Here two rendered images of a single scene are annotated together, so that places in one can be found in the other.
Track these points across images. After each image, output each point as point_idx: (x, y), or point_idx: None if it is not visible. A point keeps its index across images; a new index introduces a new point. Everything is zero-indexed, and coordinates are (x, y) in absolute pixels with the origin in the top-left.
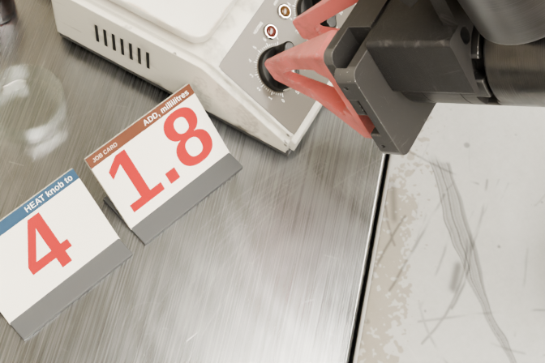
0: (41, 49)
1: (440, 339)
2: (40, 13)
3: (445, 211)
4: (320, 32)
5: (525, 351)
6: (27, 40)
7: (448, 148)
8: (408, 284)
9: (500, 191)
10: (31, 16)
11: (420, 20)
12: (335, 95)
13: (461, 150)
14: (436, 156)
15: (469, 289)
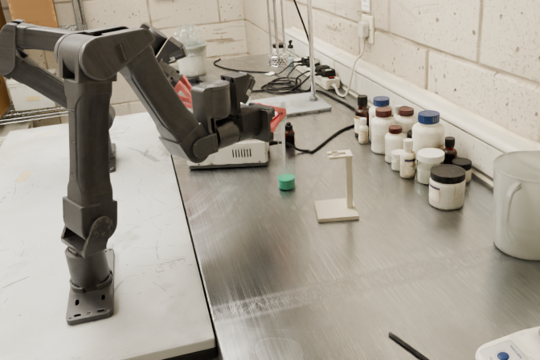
0: (272, 145)
1: (148, 145)
2: (278, 149)
3: (153, 157)
4: (190, 104)
5: (127, 149)
6: (276, 145)
7: (156, 163)
8: (158, 148)
9: (139, 162)
10: (280, 148)
11: (165, 63)
12: (182, 96)
13: (152, 164)
14: (158, 161)
15: (143, 151)
